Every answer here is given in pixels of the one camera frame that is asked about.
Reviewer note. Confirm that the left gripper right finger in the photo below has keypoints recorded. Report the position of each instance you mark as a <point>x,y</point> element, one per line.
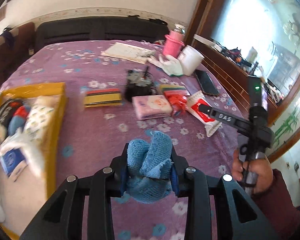
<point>218,202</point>

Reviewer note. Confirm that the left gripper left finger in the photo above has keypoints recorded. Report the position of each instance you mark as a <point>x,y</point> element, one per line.
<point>61,217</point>

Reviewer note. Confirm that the red white tissue pack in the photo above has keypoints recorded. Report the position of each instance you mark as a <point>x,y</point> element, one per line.
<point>193,103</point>

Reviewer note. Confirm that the blue white tissue pack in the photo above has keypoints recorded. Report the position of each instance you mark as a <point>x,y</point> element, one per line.
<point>12,160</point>

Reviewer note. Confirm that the striped sponge stack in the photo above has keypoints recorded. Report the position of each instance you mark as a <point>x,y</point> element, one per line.
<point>102,97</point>
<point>166,89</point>

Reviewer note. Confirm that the lemon print tissue pack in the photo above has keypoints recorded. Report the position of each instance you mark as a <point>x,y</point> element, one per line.
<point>37,122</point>

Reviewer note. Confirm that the blue knitted cloth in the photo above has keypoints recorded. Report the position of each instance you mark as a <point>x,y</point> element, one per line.
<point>149,166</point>

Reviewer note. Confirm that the blue red stuffed toy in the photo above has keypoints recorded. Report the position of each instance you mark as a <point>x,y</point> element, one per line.
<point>18,119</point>

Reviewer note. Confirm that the pink tissue pack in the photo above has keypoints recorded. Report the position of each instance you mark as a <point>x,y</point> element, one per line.
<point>151,107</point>

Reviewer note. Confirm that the black white tissue pack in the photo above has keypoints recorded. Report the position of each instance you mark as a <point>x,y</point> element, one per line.
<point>7,110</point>

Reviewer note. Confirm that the red plastic bag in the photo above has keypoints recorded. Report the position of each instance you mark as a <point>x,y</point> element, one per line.
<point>178,101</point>

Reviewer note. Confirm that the maroon sleeve forearm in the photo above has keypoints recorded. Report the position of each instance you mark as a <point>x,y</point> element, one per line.
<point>277,206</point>

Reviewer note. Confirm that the person right hand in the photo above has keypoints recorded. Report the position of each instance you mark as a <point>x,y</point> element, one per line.
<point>261,167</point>

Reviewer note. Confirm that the black smartphone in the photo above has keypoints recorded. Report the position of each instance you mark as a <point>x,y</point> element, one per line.
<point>206,84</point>

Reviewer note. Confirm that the white plastic bucket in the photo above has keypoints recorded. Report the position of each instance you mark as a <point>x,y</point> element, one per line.
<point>190,59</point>

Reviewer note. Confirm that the yellow cardboard tray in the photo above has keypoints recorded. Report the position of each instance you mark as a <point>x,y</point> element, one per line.
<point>52,129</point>

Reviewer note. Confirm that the wooden windowsill cabinet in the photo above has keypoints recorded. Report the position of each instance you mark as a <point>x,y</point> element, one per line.
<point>234,80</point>

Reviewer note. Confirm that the pink thermos bottle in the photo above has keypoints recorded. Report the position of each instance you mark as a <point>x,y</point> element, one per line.
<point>174,41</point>

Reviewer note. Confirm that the black electric motor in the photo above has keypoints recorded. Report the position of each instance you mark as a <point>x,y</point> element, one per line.
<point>139,83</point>

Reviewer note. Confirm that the purple floral tablecloth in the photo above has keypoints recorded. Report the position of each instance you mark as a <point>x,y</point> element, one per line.
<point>91,138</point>

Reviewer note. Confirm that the open paper notebook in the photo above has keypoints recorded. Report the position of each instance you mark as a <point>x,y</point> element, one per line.
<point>129,52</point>

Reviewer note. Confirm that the brown armchair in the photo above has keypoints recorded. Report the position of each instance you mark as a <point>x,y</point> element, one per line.
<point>16,46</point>

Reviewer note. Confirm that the black sofa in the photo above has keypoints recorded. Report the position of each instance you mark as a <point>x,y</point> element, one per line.
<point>100,28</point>

